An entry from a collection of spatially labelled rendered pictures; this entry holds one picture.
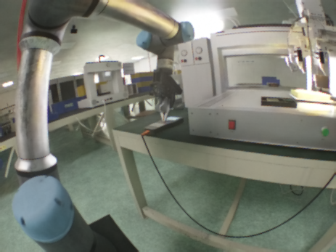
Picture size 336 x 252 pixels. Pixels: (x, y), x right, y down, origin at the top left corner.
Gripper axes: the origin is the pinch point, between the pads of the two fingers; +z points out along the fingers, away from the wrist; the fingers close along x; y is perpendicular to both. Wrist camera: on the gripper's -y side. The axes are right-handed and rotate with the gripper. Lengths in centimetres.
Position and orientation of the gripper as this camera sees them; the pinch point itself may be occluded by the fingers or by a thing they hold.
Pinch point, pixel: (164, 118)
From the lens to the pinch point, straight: 63.7
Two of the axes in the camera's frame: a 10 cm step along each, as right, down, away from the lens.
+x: 7.5, 1.1, -6.6
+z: -0.5, 9.9, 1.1
